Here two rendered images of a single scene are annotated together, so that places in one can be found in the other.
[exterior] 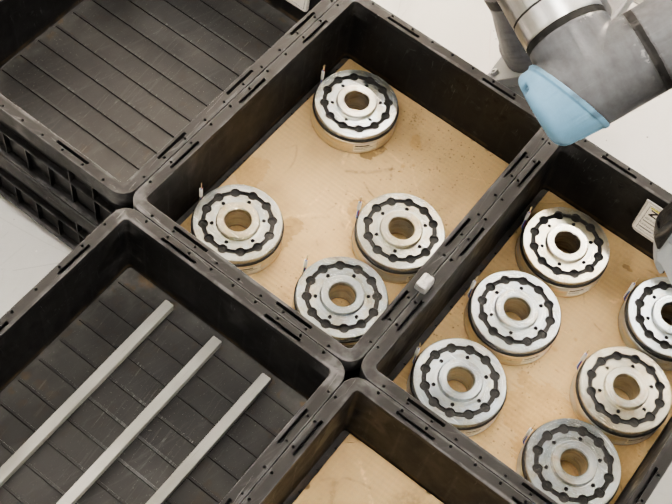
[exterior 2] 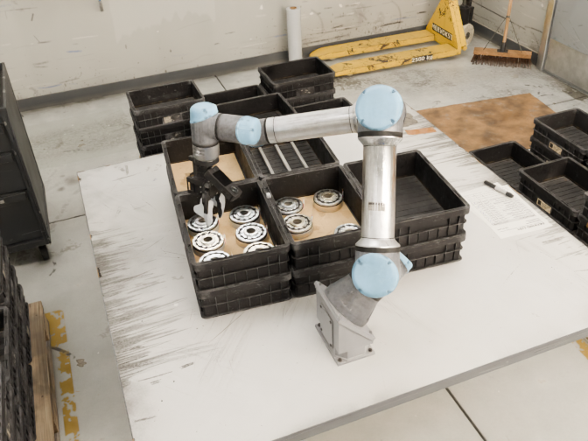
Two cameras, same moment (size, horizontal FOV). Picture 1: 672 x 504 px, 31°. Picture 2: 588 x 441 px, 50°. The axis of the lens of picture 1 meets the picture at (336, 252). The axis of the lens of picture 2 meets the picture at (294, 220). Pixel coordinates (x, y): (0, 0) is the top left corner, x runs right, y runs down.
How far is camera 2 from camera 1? 233 cm
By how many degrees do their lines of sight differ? 79
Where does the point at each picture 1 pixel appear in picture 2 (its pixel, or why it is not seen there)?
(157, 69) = (401, 210)
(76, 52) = (419, 199)
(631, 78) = not seen: hidden behind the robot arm
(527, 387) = (231, 234)
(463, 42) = (385, 331)
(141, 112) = not seen: hidden behind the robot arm
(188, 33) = not seen: hidden behind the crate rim
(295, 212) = (325, 216)
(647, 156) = (289, 357)
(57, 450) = (297, 163)
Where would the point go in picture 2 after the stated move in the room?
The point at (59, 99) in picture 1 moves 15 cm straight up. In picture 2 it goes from (402, 191) to (405, 155)
